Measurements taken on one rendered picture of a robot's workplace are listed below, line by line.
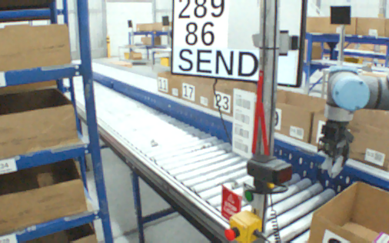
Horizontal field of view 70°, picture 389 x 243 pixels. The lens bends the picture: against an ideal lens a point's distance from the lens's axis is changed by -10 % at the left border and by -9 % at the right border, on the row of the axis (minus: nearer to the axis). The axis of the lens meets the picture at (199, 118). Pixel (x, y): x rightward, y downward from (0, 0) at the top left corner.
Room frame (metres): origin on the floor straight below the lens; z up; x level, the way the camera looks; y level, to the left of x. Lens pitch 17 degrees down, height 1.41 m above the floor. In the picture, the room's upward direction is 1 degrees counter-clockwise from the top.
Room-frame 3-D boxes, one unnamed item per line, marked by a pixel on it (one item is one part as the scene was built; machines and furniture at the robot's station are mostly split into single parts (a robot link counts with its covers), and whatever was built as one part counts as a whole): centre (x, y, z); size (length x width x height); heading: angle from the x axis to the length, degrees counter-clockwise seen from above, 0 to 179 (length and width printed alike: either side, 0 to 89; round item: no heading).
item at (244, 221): (0.73, -0.15, 0.84); 0.15 x 0.09 x 0.07; 34
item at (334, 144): (0.89, -0.44, 1.08); 0.09 x 0.08 x 0.12; 125
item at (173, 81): (2.54, 0.13, 0.96); 0.39 x 0.29 x 0.17; 35
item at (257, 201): (0.78, -0.15, 0.95); 0.07 x 0.03 x 0.07; 34
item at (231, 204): (0.84, -0.12, 0.85); 0.16 x 0.01 x 0.13; 34
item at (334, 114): (0.89, -0.45, 1.17); 0.10 x 0.09 x 0.05; 35
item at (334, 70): (0.89, -0.44, 1.25); 0.10 x 0.09 x 0.12; 163
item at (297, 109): (1.57, -0.53, 0.96); 0.39 x 0.29 x 0.17; 34
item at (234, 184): (1.26, -0.20, 0.72); 0.52 x 0.05 x 0.05; 124
